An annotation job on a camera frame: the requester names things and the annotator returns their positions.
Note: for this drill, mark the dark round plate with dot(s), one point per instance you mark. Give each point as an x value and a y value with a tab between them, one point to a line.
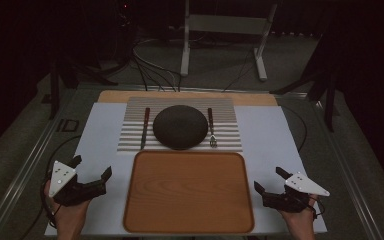
180	127

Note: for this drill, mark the striped placemat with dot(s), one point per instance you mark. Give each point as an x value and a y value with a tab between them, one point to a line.
133	133

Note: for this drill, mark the wooden tray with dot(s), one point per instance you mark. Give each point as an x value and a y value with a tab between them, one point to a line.
189	192

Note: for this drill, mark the white metal stand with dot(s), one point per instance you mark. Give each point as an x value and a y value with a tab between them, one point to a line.
225	24

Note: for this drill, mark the person's left hand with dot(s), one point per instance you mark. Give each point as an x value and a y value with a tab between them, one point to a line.
67	211

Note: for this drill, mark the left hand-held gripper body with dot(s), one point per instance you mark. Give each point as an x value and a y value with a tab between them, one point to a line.
67	187

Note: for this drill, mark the black tripod stand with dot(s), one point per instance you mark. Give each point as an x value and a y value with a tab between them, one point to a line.
67	74
320	83

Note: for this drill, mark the white board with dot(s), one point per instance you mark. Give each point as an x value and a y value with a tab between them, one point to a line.
103	140

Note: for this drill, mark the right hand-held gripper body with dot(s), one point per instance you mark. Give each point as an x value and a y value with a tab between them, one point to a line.
294	195

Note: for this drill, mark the person's right hand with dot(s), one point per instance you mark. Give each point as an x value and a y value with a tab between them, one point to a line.
299	216

